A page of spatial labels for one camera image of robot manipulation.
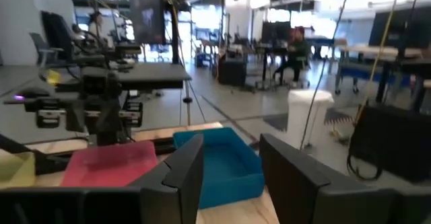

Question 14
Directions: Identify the black cabinet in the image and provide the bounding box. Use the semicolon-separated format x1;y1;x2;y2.
218;57;249;87

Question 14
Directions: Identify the black pillar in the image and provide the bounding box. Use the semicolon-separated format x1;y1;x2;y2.
169;1;182;65

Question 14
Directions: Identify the black office chair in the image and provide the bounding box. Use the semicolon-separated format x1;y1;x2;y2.
40;10;77;63

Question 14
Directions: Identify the yellow hanging cable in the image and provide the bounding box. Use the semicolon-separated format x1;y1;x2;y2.
353;0;402;126

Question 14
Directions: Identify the blue plastic bin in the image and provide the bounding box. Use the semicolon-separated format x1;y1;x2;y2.
172;126;265;210

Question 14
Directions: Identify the pink plastic bin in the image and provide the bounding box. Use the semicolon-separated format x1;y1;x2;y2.
60;141;159;188

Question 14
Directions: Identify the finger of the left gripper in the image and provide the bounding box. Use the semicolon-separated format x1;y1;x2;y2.
65;109;85;133
96;98;123;134

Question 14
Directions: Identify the white cylindrical bin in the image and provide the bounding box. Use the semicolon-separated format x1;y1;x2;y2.
287;89;335;150

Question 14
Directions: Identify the person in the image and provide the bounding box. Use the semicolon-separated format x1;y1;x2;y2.
273;25;311;89
88;11;104;48

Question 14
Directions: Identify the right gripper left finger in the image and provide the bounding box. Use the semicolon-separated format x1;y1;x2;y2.
129;133;205;224

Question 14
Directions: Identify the grey office chair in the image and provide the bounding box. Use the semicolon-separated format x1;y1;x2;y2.
28;32;65;69

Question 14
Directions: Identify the black equipment box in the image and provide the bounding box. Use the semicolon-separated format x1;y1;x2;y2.
347;103;431;184

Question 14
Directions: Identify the black desk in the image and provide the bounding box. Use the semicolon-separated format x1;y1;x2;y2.
0;62;193;126

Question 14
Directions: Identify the wooden top work table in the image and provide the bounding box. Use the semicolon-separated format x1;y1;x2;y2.
335;44;431;114

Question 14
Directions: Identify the small yellow object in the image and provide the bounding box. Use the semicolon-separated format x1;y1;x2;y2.
46;69;62;86

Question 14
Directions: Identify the large black screen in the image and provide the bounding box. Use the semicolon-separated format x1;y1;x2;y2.
129;0;168;46

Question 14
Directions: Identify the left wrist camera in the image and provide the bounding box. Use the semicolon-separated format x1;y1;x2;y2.
81;66;121;96

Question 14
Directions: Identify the black hanging cable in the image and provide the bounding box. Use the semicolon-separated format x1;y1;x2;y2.
298;0;354;150
402;0;424;30

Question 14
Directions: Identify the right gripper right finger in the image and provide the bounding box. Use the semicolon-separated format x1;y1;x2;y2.
259;133;398;224

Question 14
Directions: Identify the coiled black cable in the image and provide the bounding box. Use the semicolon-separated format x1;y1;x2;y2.
345;151;384;182

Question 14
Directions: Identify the black monitor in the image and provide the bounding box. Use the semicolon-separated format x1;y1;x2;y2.
368;7;431;50

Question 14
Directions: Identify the black hazard-striped floor mat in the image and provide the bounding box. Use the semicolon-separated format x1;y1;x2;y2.
262;108;354;133

